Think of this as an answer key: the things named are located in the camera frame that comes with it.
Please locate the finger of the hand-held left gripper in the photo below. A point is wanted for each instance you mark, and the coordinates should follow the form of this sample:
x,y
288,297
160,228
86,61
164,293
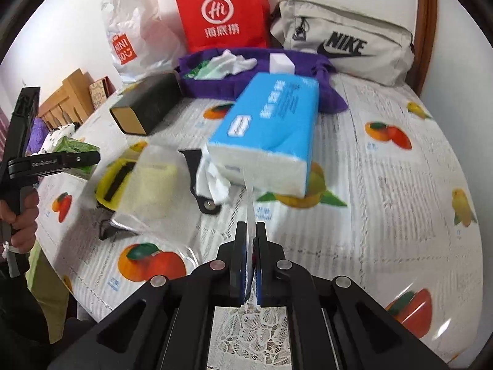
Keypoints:
x,y
23,123
83,158

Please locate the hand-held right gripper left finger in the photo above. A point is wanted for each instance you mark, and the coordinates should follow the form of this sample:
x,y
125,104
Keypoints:
x,y
242,262

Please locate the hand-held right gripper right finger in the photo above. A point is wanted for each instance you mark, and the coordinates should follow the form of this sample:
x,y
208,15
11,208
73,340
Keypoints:
x,y
260,266

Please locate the green patterned packet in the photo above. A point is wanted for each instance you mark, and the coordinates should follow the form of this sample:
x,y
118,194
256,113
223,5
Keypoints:
x,y
79,147

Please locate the yellow and black pouch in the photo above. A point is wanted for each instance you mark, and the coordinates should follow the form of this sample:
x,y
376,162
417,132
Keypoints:
x,y
106,185

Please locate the white tissue sheet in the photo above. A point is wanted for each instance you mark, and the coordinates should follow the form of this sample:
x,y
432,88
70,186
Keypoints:
x,y
250,208

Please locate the transparent plastic bag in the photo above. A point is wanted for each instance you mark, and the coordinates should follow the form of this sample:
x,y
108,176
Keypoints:
x,y
161,196

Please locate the blue tissue pack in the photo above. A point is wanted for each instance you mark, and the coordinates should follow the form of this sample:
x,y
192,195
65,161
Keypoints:
x,y
269,131

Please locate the purple cloth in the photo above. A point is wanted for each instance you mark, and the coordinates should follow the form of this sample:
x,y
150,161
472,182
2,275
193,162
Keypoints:
x,y
327,96

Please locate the white charger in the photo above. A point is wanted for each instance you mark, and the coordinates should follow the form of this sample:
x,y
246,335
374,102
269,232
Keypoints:
x,y
281,63

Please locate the person's left hand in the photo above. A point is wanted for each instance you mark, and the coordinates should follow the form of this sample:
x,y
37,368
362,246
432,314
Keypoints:
x,y
27,231

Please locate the purple fluffy cushion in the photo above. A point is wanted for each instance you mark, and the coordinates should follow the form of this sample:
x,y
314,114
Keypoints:
x,y
37,135

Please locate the polka dot pillow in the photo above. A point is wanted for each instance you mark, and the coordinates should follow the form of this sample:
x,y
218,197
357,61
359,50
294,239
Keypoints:
x,y
57,137

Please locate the wooden bed headboard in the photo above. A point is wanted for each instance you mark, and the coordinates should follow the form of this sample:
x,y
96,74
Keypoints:
x,y
73,92

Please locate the patterned picture book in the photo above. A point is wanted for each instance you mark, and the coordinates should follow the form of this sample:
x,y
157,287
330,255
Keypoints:
x,y
101,92

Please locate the dark tea tin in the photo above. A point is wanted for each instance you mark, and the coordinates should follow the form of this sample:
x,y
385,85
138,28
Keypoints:
x,y
150,100

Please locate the white plastic shopping bag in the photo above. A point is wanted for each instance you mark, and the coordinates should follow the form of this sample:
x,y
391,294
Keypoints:
x,y
146,38

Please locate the grey waist bag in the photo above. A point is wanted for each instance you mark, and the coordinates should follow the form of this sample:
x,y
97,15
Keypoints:
x,y
385,65

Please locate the brown wooden door frame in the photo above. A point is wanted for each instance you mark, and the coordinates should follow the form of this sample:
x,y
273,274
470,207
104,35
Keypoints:
x,y
423,27

